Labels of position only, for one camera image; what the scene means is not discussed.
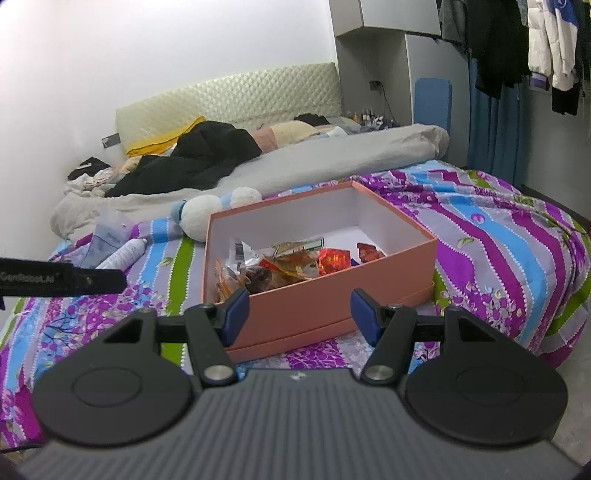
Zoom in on pink cardboard box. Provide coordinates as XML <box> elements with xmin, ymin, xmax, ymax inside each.
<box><xmin>202</xmin><ymin>181</ymin><xmax>438</xmax><ymax>363</ymax></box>

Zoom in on grey hanging garment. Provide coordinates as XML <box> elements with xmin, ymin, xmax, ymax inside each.
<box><xmin>438</xmin><ymin>0</ymin><xmax>476</xmax><ymax>47</ymax></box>

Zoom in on grey duvet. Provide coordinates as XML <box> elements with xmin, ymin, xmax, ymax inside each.
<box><xmin>50</xmin><ymin>124</ymin><xmax>451</xmax><ymax>241</ymax></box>

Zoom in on white plastic bottle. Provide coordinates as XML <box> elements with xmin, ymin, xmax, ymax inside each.
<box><xmin>95</xmin><ymin>237</ymin><xmax>149</xmax><ymax>271</ymax></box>

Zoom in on black clothing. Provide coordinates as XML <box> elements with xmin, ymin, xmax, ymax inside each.
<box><xmin>105</xmin><ymin>121</ymin><xmax>263</xmax><ymax>198</ymax></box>

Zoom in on yellow blanket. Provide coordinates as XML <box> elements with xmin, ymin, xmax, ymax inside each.
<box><xmin>126</xmin><ymin>116</ymin><xmax>208</xmax><ymax>158</ymax></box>

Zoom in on red foil snack packet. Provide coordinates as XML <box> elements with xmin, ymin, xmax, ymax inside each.
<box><xmin>318</xmin><ymin>248</ymin><xmax>352</xmax><ymax>278</ymax></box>
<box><xmin>357</xmin><ymin>242</ymin><xmax>387</xmax><ymax>262</ymax></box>

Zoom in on white wall cabinet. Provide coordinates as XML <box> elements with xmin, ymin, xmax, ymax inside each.
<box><xmin>330</xmin><ymin>0</ymin><xmax>442</xmax><ymax>40</ymax></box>

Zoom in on clear yellow snack packet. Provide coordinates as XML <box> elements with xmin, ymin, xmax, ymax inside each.
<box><xmin>259</xmin><ymin>239</ymin><xmax>327</xmax><ymax>283</ymax></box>

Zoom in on group of small bottles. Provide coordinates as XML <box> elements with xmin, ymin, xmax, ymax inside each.
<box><xmin>348</xmin><ymin>108</ymin><xmax>398</xmax><ymax>133</ymax></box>

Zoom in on blue padded board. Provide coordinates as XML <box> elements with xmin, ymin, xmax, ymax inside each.
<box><xmin>412</xmin><ymin>78</ymin><xmax>452</xmax><ymax>162</ymax></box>

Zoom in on white hanging jacket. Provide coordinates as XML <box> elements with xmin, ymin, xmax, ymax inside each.
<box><xmin>527</xmin><ymin>0</ymin><xmax>579</xmax><ymax>92</ymax></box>

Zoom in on floral bed sheet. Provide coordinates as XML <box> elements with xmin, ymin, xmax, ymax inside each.
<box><xmin>0</xmin><ymin>168</ymin><xmax>591</xmax><ymax>452</ymax></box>

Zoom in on cream quilted headboard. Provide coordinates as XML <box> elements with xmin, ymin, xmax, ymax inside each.
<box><xmin>115</xmin><ymin>62</ymin><xmax>343</xmax><ymax>158</ymax></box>

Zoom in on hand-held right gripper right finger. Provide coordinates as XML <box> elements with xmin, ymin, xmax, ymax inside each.
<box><xmin>350</xmin><ymin>289</ymin><xmax>502</xmax><ymax>387</ymax></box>

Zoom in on black charger cable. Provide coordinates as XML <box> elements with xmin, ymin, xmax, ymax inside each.
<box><xmin>379</xmin><ymin>85</ymin><xmax>399</xmax><ymax>126</ymax></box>

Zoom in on white plush toy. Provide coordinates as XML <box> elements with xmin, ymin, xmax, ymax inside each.
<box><xmin>170</xmin><ymin>186</ymin><xmax>264</xmax><ymax>241</ymax></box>

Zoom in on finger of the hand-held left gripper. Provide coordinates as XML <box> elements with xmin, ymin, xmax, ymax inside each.
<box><xmin>68</xmin><ymin>264</ymin><xmax>128</xmax><ymax>297</ymax></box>

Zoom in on blue curtain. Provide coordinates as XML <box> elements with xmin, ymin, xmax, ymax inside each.
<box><xmin>467</xmin><ymin>58</ymin><xmax>527</xmax><ymax>186</ymax></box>

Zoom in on pink beige pillow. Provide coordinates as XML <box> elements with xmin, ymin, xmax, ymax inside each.
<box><xmin>252</xmin><ymin>121</ymin><xmax>325</xmax><ymax>153</ymax></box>

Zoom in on black hanging clothes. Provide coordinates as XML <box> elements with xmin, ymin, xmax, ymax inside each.
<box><xmin>473</xmin><ymin>0</ymin><xmax>532</xmax><ymax>99</ymax></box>

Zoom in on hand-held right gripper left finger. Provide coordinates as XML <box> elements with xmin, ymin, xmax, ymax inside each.
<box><xmin>102</xmin><ymin>287</ymin><xmax>251</xmax><ymax>388</ymax></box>

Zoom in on pile of light clothes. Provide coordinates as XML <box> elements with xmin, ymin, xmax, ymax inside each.
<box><xmin>65</xmin><ymin>157</ymin><xmax>116</xmax><ymax>197</ymax></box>

